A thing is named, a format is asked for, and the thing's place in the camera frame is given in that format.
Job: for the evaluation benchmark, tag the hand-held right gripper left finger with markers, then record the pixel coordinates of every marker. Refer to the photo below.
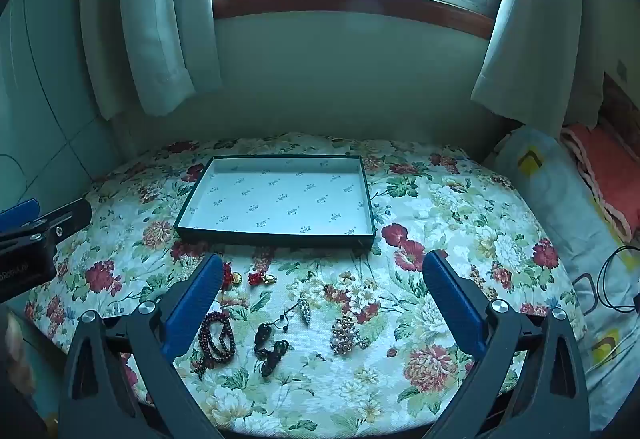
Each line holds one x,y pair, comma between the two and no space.
192,304

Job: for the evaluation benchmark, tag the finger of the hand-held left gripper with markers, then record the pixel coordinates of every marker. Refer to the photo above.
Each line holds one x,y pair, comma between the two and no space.
17,216
67,215

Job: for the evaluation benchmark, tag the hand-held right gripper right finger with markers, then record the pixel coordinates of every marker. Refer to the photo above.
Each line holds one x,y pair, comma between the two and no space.
455,304

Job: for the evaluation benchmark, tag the silver leaf brooch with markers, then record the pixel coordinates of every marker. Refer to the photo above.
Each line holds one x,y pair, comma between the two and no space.
304,311

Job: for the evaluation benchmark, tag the round pearl brooch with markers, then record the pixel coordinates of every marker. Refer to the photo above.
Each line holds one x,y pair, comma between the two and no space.
345,334

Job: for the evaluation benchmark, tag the green cardboard tray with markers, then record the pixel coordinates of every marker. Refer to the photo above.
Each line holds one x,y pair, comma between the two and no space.
280,204

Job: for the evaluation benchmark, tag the pale patterned pillow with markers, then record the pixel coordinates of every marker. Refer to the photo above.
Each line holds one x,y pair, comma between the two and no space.
555,199

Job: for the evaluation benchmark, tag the pink quilted blanket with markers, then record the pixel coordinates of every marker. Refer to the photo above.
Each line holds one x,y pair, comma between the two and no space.
612,169

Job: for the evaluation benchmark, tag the brown fuzzy cloth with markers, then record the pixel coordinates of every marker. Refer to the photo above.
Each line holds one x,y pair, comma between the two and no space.
622,96

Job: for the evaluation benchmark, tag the wooden window sill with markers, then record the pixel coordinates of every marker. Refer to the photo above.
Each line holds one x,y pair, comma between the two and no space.
350,6

